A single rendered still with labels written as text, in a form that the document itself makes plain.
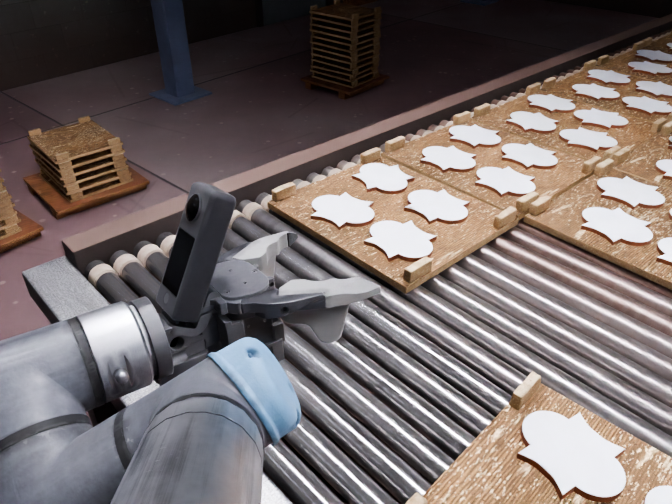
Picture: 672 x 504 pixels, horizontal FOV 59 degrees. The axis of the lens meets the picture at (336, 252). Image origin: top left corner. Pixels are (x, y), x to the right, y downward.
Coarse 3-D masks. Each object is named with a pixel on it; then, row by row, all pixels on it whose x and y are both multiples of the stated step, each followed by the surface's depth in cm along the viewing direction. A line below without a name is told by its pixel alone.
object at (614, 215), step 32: (608, 160) 139; (576, 192) 132; (608, 192) 130; (640, 192) 130; (544, 224) 121; (576, 224) 121; (608, 224) 119; (640, 224) 119; (608, 256) 112; (640, 256) 112
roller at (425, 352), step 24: (240, 216) 127; (288, 264) 114; (312, 264) 112; (360, 312) 102; (384, 312) 101; (384, 336) 99; (408, 336) 96; (432, 360) 92; (456, 360) 91; (456, 384) 89; (480, 384) 87
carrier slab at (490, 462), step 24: (504, 408) 81; (528, 408) 81; (552, 408) 81; (576, 408) 81; (504, 432) 78; (600, 432) 78; (624, 432) 78; (480, 456) 75; (504, 456) 75; (624, 456) 75; (648, 456) 75; (456, 480) 72; (480, 480) 72; (504, 480) 72; (528, 480) 72; (648, 480) 72
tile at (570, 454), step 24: (528, 432) 77; (552, 432) 77; (576, 432) 77; (528, 456) 74; (552, 456) 74; (576, 456) 74; (600, 456) 74; (552, 480) 72; (576, 480) 71; (600, 480) 71; (624, 480) 71
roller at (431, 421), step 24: (312, 336) 97; (336, 360) 94; (360, 360) 91; (360, 384) 91; (384, 384) 88; (408, 408) 84; (432, 408) 84; (432, 432) 81; (456, 432) 80; (456, 456) 79
